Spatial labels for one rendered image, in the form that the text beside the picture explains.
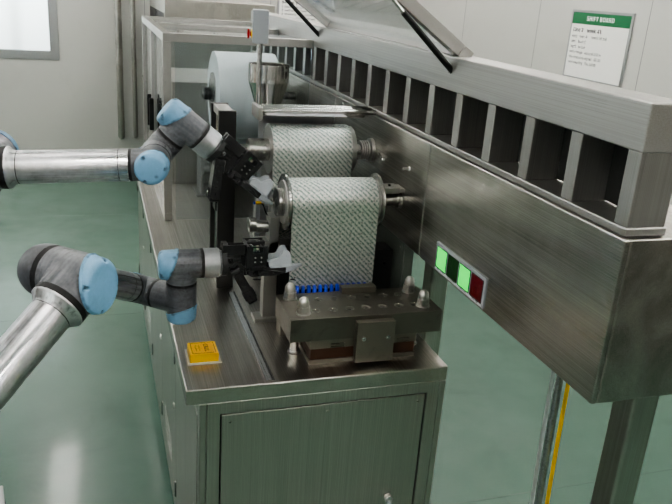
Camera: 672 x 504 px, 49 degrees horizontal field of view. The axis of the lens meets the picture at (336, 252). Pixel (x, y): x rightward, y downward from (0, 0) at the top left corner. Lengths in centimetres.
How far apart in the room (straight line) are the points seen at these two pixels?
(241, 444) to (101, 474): 126
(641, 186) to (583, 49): 411
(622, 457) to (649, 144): 65
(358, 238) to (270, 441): 57
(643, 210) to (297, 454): 105
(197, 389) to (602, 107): 105
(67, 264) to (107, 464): 163
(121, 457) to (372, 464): 138
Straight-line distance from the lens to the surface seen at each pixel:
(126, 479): 299
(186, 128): 183
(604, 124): 130
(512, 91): 154
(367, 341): 183
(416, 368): 188
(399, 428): 195
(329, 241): 193
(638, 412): 155
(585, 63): 530
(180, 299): 187
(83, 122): 742
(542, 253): 143
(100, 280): 154
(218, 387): 174
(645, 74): 485
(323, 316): 180
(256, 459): 187
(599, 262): 130
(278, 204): 190
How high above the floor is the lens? 178
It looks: 20 degrees down
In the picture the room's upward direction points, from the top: 4 degrees clockwise
